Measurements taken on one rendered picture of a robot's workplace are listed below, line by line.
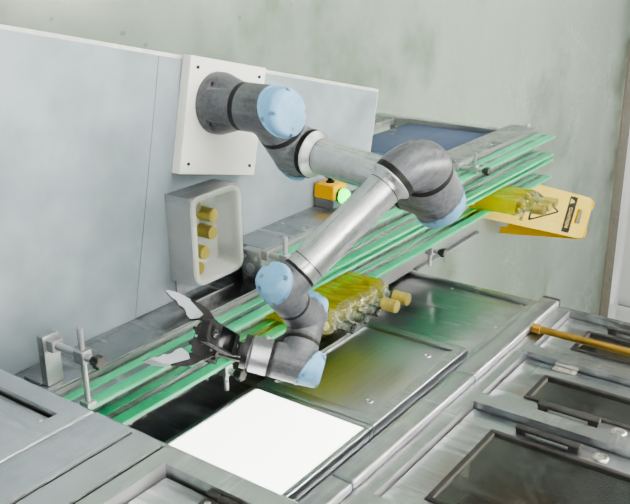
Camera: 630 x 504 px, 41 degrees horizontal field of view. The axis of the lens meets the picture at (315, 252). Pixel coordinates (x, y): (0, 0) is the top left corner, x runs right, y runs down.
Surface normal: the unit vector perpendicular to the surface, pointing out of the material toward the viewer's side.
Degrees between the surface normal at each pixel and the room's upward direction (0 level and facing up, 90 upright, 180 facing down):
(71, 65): 0
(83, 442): 90
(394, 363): 90
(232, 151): 0
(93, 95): 0
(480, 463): 90
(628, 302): 90
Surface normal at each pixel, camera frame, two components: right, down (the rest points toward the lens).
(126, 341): -0.01, -0.94
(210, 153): 0.81, 0.20
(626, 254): -0.59, 0.29
